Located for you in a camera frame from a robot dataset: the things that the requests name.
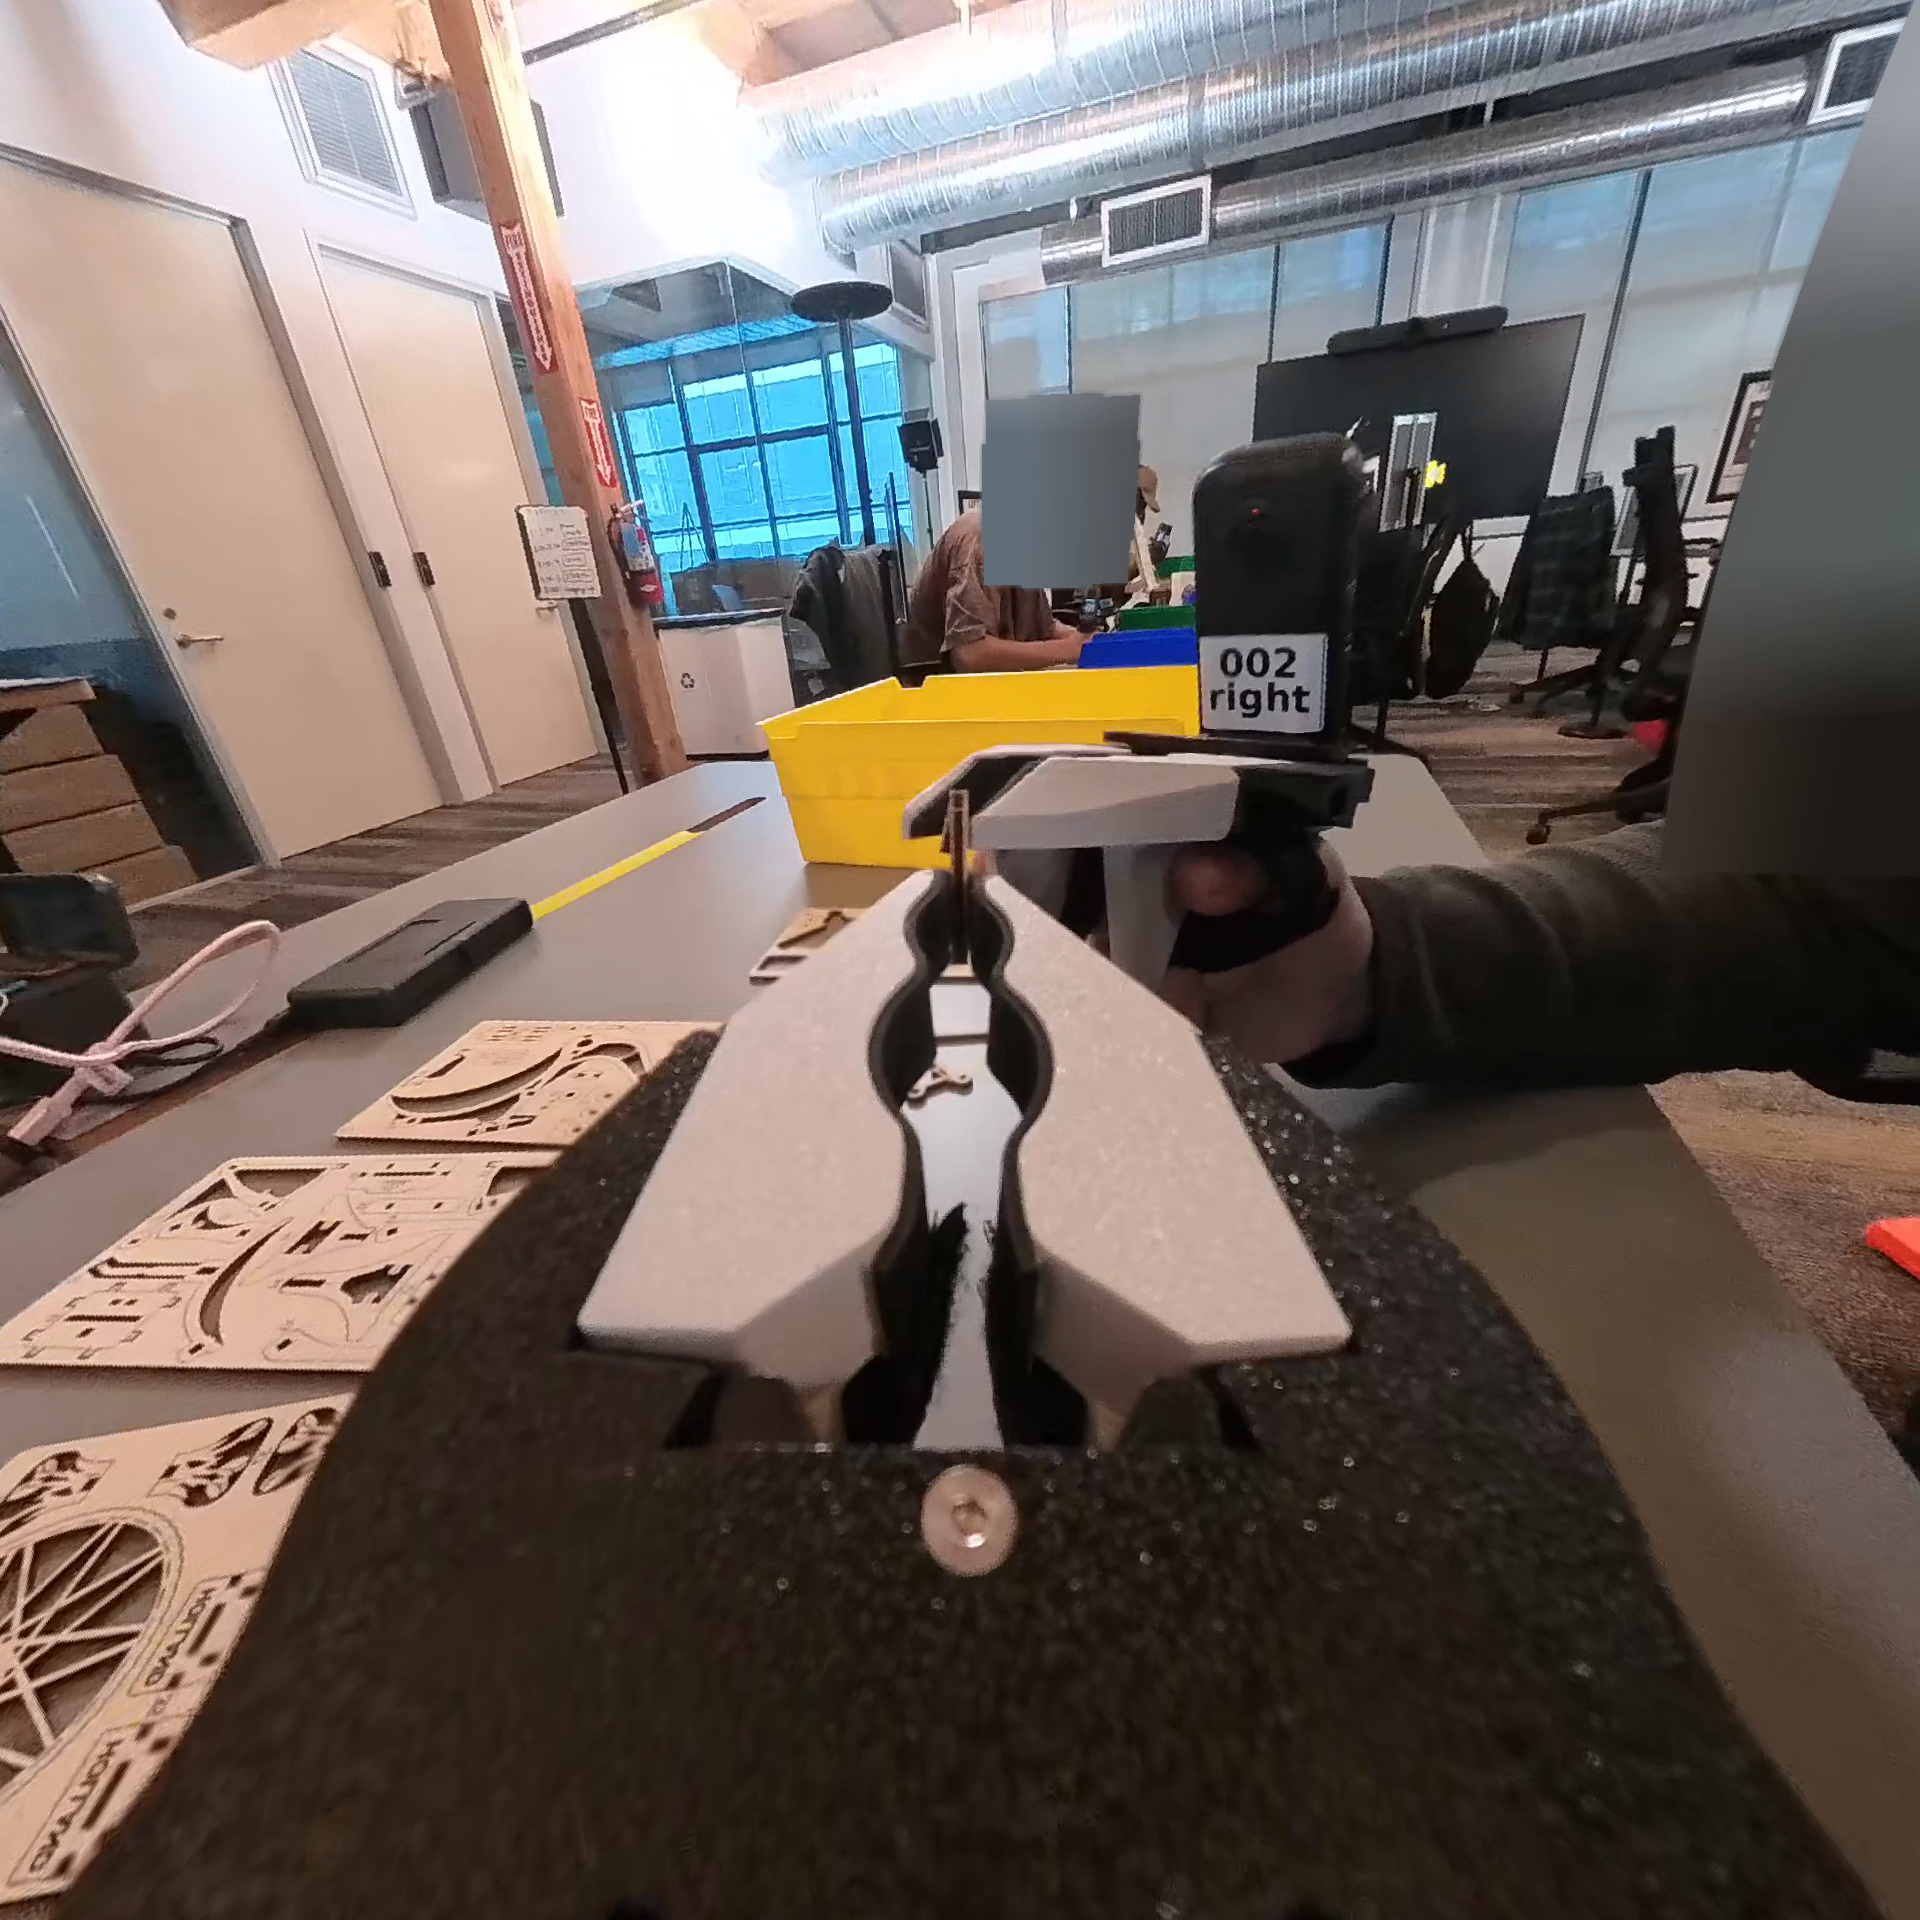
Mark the dark jacket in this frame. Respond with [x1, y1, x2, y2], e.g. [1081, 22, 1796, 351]
[790, 544, 902, 701]

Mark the yellow plastic bin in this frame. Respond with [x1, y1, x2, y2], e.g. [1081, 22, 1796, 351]
[757, 662, 1203, 868]

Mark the wheel-pattern wooden parts sheet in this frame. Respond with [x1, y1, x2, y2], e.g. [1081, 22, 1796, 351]
[0, 1395, 356, 1907]

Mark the arc-pattern wooden parts sheet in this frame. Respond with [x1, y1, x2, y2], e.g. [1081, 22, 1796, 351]
[336, 1019, 721, 1152]

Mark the large silver ceiling duct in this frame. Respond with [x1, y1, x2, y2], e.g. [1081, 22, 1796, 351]
[757, 0, 1920, 184]

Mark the yellow tape strip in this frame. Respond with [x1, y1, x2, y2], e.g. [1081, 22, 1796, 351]
[533, 824, 705, 920]

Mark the black flat screen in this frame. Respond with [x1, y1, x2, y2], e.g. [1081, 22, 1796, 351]
[1253, 305, 1585, 520]

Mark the star-cutout wooden parts sheet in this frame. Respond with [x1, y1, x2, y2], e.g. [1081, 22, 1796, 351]
[747, 903, 876, 985]

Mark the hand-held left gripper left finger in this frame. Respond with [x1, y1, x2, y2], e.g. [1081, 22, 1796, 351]
[576, 870, 950, 1444]

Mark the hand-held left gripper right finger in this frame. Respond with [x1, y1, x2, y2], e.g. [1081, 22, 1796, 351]
[972, 870, 1356, 1452]

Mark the wooden post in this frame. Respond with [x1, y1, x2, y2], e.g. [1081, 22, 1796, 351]
[428, 0, 693, 784]

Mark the black power adapter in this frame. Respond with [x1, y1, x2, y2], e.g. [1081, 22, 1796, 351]
[285, 895, 536, 1031]

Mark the white paper notice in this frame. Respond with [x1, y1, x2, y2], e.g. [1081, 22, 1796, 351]
[515, 502, 603, 605]

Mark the red arrow sign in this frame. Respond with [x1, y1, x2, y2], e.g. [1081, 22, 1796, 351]
[495, 222, 560, 376]

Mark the white vent grille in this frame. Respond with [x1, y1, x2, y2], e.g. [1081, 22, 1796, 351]
[269, 40, 415, 213]
[1807, 17, 1911, 121]
[1099, 176, 1214, 270]

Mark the person's right hand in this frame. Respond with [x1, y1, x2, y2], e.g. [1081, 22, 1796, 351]
[1160, 844, 1375, 1072]

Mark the cardboard stack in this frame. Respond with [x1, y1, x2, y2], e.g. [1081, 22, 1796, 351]
[0, 679, 201, 905]

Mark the black floor lamp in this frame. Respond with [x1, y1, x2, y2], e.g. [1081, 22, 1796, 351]
[790, 279, 895, 549]

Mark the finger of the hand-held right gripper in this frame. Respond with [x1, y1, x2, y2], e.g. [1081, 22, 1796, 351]
[939, 743, 1144, 789]
[901, 753, 1243, 854]

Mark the narrow silver ceiling duct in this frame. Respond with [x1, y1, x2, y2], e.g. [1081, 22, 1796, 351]
[815, 59, 1817, 251]

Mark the black office chair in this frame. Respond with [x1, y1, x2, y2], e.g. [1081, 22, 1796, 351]
[1515, 427, 1707, 741]

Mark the pink cable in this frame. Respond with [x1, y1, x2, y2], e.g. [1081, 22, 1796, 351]
[0, 919, 284, 1150]

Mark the slotted wooden parts sheet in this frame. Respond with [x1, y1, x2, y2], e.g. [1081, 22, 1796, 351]
[0, 1152, 557, 1373]

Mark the framed picture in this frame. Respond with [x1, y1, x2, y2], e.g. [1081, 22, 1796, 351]
[1704, 371, 1776, 505]

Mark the plaid cloth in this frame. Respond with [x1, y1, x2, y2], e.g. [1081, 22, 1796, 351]
[1499, 487, 1617, 652]

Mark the white door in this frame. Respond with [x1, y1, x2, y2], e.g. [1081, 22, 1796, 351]
[0, 151, 452, 867]
[307, 239, 606, 793]

